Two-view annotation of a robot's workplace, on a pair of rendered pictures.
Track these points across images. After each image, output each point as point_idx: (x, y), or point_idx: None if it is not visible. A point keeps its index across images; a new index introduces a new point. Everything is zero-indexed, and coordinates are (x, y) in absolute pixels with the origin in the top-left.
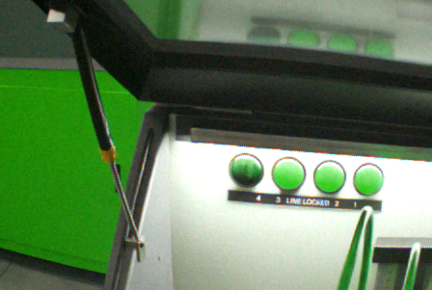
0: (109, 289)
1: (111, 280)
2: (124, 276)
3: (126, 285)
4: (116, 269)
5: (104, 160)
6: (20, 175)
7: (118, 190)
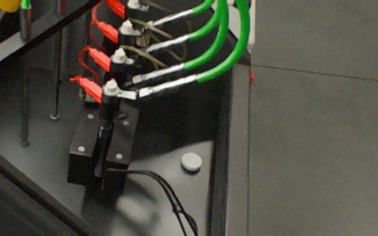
0: (0, 176)
1: None
2: None
3: None
4: None
5: (15, 9)
6: None
7: None
